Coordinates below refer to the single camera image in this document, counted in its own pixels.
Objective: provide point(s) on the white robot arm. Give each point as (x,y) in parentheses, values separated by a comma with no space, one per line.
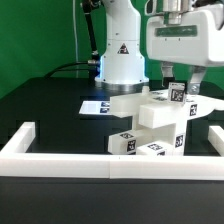
(122,65)

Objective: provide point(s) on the white chair seat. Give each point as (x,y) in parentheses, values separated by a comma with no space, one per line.
(171,137)

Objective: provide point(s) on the white U-shaped fence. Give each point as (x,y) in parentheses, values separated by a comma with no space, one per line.
(16,161)

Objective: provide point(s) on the white sheet with tags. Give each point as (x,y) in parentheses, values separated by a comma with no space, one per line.
(95,108)

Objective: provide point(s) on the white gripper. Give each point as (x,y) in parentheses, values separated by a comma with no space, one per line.
(196,41)

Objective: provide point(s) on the white chair back frame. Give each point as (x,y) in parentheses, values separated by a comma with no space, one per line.
(152,109)

